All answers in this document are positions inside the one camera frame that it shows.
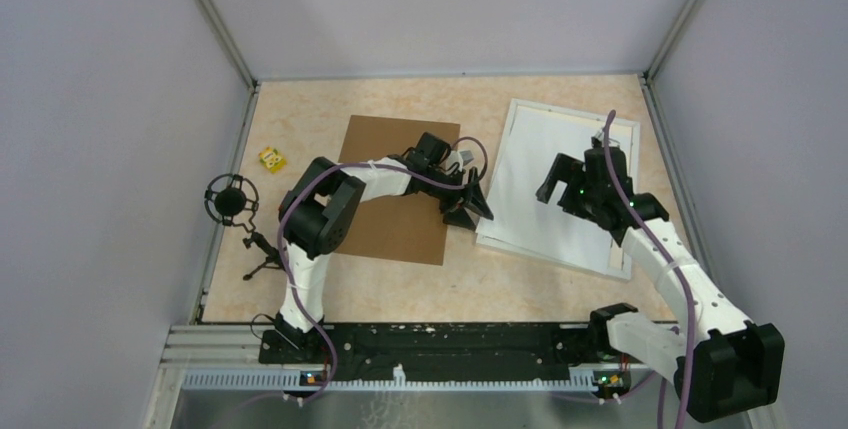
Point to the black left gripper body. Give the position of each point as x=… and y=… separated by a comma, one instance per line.
x=450, y=199

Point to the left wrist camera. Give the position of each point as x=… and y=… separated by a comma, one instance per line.
x=459, y=159

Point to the black microphone on tripod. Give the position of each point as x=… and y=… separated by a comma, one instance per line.
x=232, y=201

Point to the brown frame backing board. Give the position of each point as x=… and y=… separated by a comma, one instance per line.
x=405, y=229

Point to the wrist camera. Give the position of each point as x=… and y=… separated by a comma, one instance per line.
x=459, y=159
x=601, y=139

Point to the yellow small block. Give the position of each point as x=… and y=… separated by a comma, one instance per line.
x=272, y=159

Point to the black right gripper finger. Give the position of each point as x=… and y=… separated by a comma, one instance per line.
x=576, y=198
x=563, y=170

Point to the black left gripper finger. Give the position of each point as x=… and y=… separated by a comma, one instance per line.
x=459, y=217
x=475, y=199

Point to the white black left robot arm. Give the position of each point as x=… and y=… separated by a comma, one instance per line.
x=315, y=216

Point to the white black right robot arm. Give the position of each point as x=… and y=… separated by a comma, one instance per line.
x=720, y=362

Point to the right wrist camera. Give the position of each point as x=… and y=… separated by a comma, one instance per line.
x=601, y=139

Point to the landscape photo print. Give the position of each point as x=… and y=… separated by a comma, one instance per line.
x=534, y=138

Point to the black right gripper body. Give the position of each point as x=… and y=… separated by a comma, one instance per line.
x=591, y=188

